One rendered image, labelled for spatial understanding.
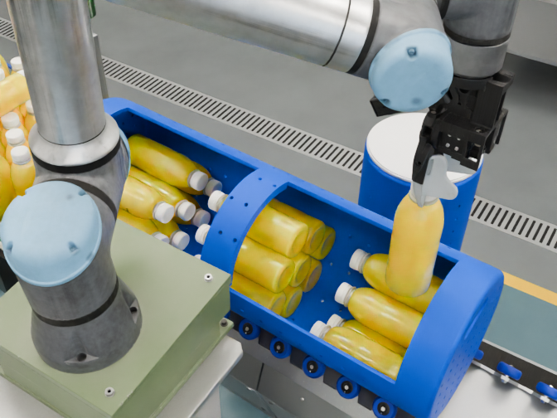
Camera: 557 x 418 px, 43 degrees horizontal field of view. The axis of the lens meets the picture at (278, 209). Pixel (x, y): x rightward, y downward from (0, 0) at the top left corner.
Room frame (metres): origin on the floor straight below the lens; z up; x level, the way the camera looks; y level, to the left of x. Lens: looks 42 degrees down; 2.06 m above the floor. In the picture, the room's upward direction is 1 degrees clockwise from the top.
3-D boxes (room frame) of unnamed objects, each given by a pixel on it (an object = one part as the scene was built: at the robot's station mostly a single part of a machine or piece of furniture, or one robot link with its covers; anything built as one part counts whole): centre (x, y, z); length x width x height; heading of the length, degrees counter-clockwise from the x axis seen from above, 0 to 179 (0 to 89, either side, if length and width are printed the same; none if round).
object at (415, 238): (0.73, -0.20, 1.33); 0.07 x 0.07 x 0.19
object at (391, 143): (1.35, -0.35, 1.03); 0.28 x 0.28 x 0.01
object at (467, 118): (0.71, -0.22, 1.57); 0.09 x 0.08 x 0.12; 55
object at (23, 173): (1.23, 0.58, 0.99); 0.07 x 0.07 x 0.19
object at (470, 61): (0.72, -0.22, 1.65); 0.08 x 0.08 x 0.05
